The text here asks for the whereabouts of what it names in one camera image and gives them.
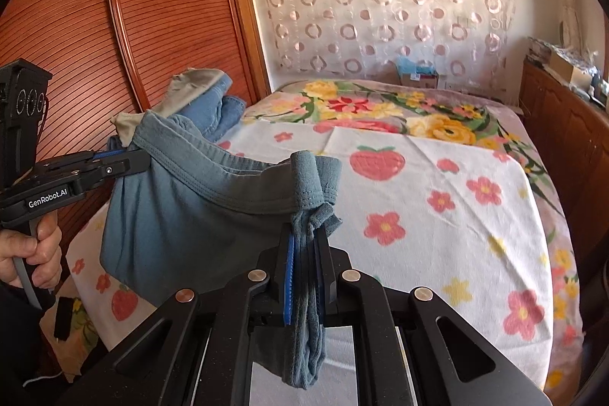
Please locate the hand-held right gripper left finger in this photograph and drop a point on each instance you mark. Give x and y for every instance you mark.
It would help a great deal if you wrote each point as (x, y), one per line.
(288, 287)

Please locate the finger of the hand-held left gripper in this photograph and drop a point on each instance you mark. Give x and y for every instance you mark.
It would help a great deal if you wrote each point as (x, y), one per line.
(126, 167)
(112, 155)

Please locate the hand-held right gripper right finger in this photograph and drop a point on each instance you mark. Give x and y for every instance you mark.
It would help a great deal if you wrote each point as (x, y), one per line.
(328, 277)

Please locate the grey-blue pants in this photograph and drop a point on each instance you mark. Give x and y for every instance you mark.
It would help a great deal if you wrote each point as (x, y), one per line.
(166, 235)

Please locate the folded khaki pants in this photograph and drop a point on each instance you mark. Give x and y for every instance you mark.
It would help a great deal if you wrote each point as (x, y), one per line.
(190, 87)

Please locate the person's left hand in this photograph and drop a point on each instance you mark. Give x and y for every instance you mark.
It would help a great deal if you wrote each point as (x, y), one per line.
(40, 251)

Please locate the folded blue jeans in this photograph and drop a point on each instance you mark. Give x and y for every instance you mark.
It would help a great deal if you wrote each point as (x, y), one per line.
(214, 111)

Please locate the white strawberry print blanket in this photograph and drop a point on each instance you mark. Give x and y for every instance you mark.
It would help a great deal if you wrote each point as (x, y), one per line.
(428, 244)

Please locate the person's dark clothing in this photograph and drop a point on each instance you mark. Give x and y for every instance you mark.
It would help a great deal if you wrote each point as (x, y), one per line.
(19, 339)

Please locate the wooden slatted wardrobe door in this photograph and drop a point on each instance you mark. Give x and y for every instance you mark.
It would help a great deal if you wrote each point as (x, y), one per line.
(166, 6)

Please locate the floral bedsheet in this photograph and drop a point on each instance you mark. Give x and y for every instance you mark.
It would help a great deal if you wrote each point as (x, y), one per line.
(380, 101)

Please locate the small cardboard box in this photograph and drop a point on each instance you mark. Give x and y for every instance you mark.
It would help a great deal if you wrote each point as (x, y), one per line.
(421, 80)

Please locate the blue plastic bag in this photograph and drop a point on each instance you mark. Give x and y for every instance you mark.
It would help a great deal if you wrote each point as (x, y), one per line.
(414, 64)

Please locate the long wooden cabinet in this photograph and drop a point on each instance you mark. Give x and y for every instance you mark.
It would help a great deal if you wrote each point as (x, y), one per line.
(561, 125)

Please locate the brown cardboard box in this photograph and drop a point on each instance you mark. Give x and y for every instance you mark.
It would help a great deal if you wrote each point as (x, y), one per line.
(566, 68)

